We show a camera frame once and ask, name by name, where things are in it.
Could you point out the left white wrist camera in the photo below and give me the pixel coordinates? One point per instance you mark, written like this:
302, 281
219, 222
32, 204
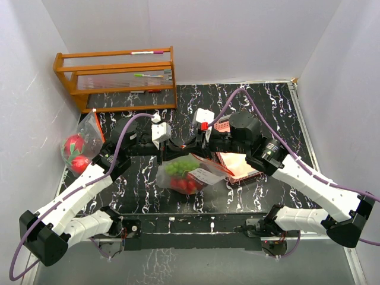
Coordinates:
160, 131

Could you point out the wooden shelf rack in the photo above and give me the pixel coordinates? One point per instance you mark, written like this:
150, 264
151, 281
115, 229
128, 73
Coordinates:
86, 74

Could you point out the green yellow toothbrush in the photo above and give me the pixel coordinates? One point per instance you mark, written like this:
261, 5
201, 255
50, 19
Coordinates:
149, 75

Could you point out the red green dragon fruit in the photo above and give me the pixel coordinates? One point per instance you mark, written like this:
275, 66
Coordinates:
73, 146

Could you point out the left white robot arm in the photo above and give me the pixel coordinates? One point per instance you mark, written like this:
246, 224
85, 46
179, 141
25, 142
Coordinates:
50, 231

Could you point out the pink perforated plastic basket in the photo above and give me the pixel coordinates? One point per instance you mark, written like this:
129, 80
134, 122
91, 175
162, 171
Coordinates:
235, 163

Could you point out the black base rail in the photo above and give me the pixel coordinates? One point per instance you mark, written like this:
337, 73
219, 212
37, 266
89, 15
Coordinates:
194, 230

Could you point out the clear orange zip bag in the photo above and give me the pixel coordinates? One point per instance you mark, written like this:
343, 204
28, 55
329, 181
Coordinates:
89, 128

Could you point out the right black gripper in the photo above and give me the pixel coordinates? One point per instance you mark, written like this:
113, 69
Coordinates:
196, 147

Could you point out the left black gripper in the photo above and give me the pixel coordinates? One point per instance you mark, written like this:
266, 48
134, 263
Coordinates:
172, 152

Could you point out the green grape cluster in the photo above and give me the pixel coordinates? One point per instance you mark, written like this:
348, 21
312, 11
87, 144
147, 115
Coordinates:
179, 168

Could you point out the pink white marker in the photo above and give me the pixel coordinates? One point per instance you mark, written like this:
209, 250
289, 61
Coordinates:
150, 52

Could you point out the red strawberry bunch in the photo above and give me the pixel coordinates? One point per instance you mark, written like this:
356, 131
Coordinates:
186, 186

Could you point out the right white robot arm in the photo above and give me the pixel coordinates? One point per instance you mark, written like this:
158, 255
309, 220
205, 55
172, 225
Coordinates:
341, 215

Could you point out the red apple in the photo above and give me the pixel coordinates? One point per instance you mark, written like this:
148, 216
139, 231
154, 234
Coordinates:
79, 164

